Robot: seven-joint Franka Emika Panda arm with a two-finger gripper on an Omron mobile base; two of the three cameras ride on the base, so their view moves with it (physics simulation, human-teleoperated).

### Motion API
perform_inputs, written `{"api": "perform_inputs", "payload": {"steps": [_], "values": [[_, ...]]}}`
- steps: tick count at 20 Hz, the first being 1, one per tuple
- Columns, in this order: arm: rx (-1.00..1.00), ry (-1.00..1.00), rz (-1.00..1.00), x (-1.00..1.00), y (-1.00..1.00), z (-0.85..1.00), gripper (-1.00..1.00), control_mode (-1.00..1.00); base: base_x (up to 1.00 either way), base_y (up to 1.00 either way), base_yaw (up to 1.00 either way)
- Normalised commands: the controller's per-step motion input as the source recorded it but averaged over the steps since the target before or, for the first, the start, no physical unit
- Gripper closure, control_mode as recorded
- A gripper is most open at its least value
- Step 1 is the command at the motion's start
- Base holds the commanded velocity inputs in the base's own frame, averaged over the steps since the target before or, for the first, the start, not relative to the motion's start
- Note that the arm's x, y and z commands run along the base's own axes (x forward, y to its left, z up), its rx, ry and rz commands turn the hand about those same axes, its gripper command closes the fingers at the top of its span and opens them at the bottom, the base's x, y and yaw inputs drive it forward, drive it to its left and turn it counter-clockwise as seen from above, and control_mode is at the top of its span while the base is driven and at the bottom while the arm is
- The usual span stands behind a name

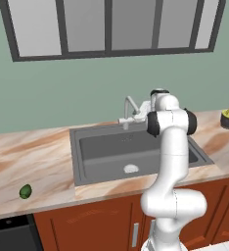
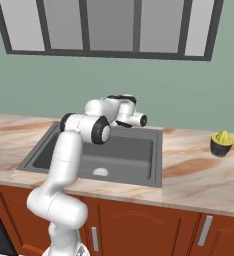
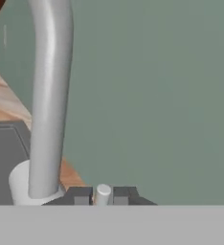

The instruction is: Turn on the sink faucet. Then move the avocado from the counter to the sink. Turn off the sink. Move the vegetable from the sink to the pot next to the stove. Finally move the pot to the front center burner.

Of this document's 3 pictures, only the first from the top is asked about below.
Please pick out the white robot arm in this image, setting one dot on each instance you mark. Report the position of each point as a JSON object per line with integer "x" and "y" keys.
{"x": 174, "y": 170}

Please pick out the green avocado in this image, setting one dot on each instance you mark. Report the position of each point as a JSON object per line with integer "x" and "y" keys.
{"x": 25, "y": 191}

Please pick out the silver sink faucet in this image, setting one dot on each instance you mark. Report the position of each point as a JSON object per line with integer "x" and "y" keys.
{"x": 130, "y": 104}

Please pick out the dark framed window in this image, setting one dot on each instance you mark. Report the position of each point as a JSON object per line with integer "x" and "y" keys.
{"x": 108, "y": 52}

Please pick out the grey kitchen sink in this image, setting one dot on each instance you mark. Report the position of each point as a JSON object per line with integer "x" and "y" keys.
{"x": 103, "y": 153}

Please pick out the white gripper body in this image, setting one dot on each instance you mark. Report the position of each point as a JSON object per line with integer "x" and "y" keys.
{"x": 145, "y": 109}

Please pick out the black dishwasher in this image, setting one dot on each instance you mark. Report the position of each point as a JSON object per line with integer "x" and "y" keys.
{"x": 12, "y": 233}

